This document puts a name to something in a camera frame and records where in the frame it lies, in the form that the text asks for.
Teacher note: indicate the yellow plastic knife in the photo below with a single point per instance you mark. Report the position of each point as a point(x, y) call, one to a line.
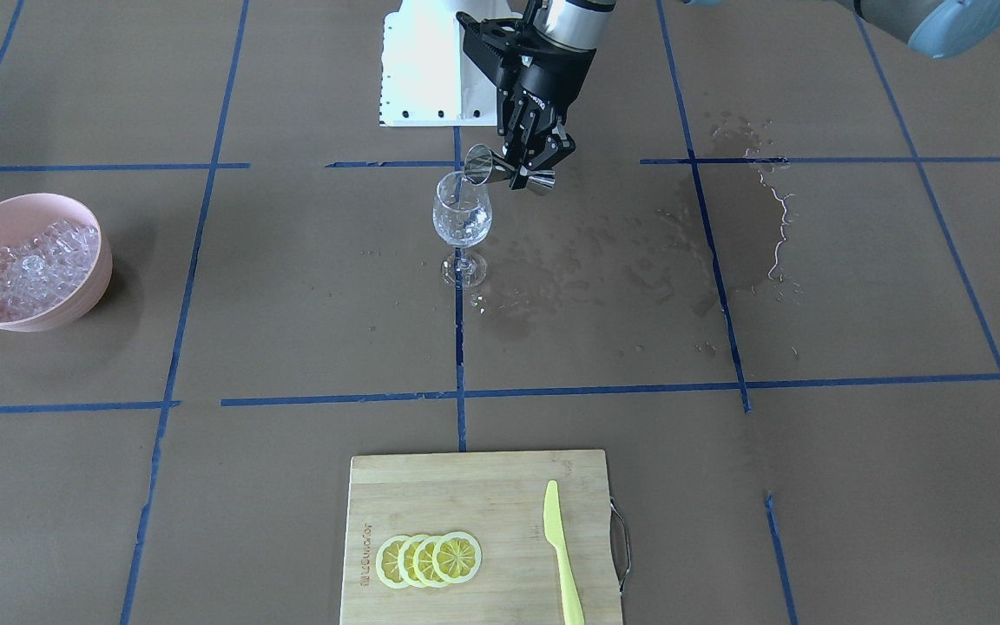
point(553, 531)

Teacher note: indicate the pink bowl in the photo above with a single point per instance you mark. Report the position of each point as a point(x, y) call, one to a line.
point(28, 214)

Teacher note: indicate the clear wine glass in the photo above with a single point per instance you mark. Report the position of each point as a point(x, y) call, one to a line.
point(462, 217)

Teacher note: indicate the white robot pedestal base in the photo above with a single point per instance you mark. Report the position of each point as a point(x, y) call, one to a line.
point(426, 79)

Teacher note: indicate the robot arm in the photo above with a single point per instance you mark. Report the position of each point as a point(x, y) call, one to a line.
point(937, 29)

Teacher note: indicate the bamboo cutting board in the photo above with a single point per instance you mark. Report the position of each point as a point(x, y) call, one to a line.
point(497, 497)

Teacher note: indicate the steel jigger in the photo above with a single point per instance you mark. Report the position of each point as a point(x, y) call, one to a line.
point(482, 165)

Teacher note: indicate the clear ice cubes pile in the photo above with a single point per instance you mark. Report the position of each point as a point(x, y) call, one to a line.
point(43, 270)

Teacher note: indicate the lemon slice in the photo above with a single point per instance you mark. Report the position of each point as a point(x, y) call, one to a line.
point(406, 562)
point(423, 563)
point(457, 557)
point(388, 568)

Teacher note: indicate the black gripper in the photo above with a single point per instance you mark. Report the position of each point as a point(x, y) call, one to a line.
point(555, 84)

